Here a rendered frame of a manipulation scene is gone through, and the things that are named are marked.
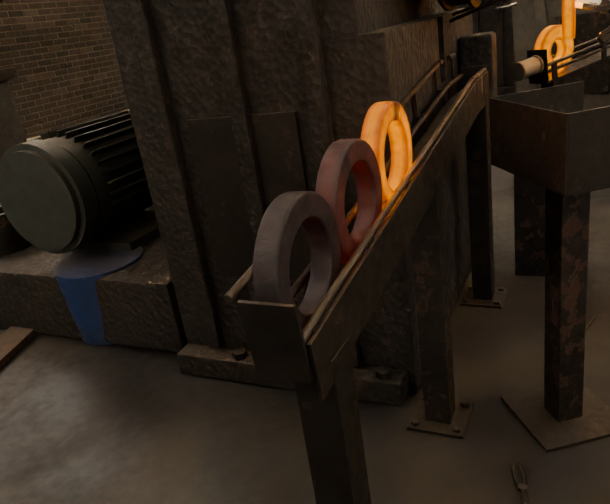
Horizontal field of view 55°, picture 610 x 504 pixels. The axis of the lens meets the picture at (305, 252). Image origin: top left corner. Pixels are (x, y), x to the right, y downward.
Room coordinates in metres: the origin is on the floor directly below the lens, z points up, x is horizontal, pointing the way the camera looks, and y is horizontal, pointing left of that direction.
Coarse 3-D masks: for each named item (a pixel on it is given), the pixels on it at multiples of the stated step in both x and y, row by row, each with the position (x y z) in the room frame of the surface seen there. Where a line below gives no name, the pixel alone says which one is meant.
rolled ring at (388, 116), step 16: (368, 112) 0.97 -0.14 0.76; (384, 112) 0.95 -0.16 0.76; (400, 112) 1.02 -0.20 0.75; (368, 128) 0.94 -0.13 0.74; (384, 128) 0.94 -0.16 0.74; (400, 128) 1.03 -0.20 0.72; (384, 144) 0.94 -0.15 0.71; (400, 144) 1.04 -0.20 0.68; (400, 160) 1.04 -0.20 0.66; (384, 176) 0.93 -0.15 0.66; (400, 176) 1.02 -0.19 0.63; (384, 192) 0.92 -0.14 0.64
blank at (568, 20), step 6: (564, 0) 1.74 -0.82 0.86; (570, 0) 1.73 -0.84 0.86; (564, 6) 1.73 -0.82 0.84; (570, 6) 1.72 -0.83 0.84; (564, 12) 1.73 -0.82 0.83; (570, 12) 1.72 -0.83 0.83; (564, 18) 1.73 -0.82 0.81; (570, 18) 1.72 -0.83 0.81; (564, 24) 1.73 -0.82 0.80; (570, 24) 1.73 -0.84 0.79; (564, 30) 1.74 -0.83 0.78; (570, 30) 1.74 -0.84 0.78; (564, 36) 1.76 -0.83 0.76; (570, 36) 1.75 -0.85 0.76
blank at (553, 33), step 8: (544, 32) 1.94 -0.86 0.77; (552, 32) 1.94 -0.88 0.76; (560, 32) 1.96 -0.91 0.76; (536, 40) 1.95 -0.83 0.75; (544, 40) 1.92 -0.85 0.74; (552, 40) 1.94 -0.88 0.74; (560, 40) 1.96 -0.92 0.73; (568, 40) 1.97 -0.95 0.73; (536, 48) 1.94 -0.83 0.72; (544, 48) 1.92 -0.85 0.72; (560, 48) 1.98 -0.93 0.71; (568, 48) 1.97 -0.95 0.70; (560, 56) 1.97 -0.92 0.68; (560, 72) 1.96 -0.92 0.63
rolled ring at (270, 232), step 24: (288, 192) 0.69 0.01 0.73; (312, 192) 0.69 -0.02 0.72; (264, 216) 0.64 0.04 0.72; (288, 216) 0.63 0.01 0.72; (312, 216) 0.68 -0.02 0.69; (264, 240) 0.61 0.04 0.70; (288, 240) 0.62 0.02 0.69; (312, 240) 0.73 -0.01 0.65; (336, 240) 0.74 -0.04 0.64; (264, 264) 0.60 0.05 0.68; (288, 264) 0.61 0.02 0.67; (312, 264) 0.73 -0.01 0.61; (336, 264) 0.73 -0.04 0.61; (264, 288) 0.59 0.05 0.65; (288, 288) 0.61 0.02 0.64; (312, 288) 0.71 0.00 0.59; (312, 312) 0.66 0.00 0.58
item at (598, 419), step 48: (528, 96) 1.19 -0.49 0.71; (576, 96) 1.20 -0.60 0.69; (528, 144) 1.03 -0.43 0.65; (576, 144) 0.92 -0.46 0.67; (576, 192) 0.92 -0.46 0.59; (576, 240) 1.05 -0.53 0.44; (576, 288) 1.06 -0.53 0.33; (576, 336) 1.06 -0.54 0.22; (576, 384) 1.06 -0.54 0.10; (576, 432) 1.01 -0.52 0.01
